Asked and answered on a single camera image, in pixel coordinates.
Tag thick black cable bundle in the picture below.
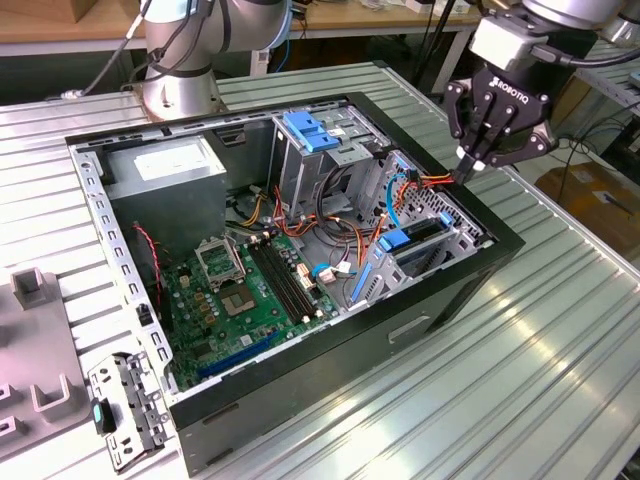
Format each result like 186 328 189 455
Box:
314 162 364 251

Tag orange red wire bundle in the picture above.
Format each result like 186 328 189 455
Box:
272 184 364 251

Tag brown box on desk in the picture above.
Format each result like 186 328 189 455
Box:
63 0 144 24

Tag grey cable metal connector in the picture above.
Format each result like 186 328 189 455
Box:
47 0 152 101

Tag white wire connector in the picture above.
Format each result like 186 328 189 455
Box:
319 264 351 285

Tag RAM slot black latches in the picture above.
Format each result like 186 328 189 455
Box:
248 238 304 324
262 234 316 319

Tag hard disk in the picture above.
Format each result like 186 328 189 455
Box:
349 211 454 305

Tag yellow orange wire bundle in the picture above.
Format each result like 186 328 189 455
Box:
239 192 279 226

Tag grey optical drive cage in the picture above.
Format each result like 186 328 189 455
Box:
269 102 392 221

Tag thick black camera cable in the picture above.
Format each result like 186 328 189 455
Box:
529 43 640 69

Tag metal socket cover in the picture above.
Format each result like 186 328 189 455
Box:
193 234 247 294

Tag RAM slot white latches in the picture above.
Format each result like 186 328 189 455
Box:
254 237 309 322
268 232 324 316

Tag blue data wire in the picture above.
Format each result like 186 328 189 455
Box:
309 172 410 281

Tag black open PC case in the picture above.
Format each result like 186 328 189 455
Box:
63 91 526 479

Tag CPU socket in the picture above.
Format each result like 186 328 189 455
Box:
219 282 259 319

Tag black case fan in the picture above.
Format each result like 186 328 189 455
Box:
130 224 174 334

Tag metal slat side table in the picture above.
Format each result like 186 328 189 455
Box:
574 39 640 109

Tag wire locking lever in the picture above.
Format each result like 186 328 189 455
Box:
225 232 249 284

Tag blue plastic drive latch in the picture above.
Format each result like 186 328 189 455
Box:
282 111 342 155

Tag grey metal disk bay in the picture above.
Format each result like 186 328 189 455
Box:
344 148 497 309

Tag green motherboard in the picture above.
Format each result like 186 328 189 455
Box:
159 232 341 394

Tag large cardboard box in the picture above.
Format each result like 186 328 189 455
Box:
534 162 640 251

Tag grey parts rack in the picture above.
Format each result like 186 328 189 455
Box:
0 267 109 461

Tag grey metal slot retainer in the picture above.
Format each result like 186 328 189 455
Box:
87 349 171 474

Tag orange red power wire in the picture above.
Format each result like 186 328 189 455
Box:
357 168 469 274

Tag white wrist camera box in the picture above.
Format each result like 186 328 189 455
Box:
469 18 549 72

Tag black teal latch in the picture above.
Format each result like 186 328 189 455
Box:
92 397 119 434

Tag grey power supply unit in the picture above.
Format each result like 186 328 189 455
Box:
102 134 229 261

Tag wooden desk white frame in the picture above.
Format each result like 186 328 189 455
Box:
289 0 481 96
0 0 149 57

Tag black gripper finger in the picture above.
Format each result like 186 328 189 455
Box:
464 97 559 186
446 80 495 187

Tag long blue expansion slot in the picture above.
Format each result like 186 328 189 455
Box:
197 332 279 384

